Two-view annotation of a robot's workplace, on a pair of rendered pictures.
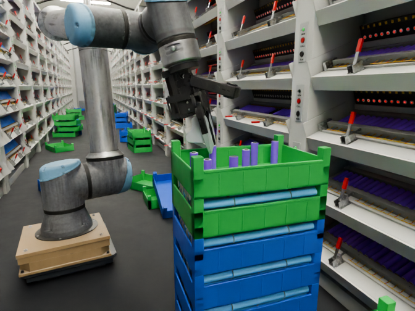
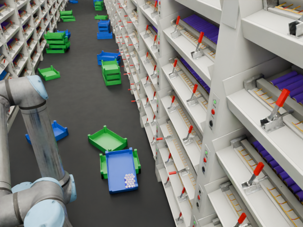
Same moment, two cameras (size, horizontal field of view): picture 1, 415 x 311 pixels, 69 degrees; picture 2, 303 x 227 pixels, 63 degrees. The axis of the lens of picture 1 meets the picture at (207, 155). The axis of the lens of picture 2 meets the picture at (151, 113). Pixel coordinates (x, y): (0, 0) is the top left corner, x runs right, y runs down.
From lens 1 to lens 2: 0.88 m
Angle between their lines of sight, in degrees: 22
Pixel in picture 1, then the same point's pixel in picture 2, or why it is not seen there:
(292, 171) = not seen: outside the picture
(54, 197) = not seen: hidden behind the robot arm
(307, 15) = (210, 145)
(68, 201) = not seen: hidden behind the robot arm
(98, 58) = (37, 120)
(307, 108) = (203, 210)
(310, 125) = (204, 220)
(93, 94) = (37, 147)
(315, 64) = (213, 185)
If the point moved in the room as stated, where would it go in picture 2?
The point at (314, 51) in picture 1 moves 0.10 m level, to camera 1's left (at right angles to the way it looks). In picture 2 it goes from (212, 177) to (182, 174)
